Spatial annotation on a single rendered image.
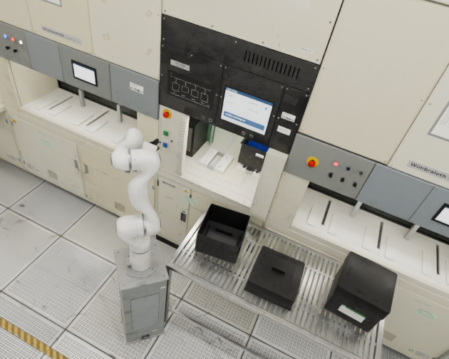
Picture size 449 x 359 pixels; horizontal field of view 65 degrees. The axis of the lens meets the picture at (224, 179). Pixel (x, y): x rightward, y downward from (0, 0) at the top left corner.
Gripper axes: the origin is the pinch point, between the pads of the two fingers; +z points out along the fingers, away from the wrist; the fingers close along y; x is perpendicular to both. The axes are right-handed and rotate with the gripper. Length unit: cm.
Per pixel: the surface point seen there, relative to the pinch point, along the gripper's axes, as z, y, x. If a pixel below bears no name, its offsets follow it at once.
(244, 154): 44, 49, -17
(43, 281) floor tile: -67, -57, -120
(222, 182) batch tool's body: 24, 42, -33
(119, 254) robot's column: -58, 12, -44
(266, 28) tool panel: 12, 52, 84
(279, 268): -27, 102, -31
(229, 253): -29, 71, -35
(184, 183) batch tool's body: 11.9, 17.7, -37.4
